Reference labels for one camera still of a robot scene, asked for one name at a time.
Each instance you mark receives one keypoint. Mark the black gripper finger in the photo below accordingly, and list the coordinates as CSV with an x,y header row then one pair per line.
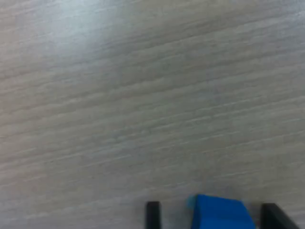
x,y
153,215
274,218

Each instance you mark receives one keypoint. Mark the blue cube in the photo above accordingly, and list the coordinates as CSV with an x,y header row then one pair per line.
x,y
219,214

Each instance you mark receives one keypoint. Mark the small grey-blue tape piece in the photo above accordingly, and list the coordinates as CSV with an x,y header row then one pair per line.
x,y
190,202

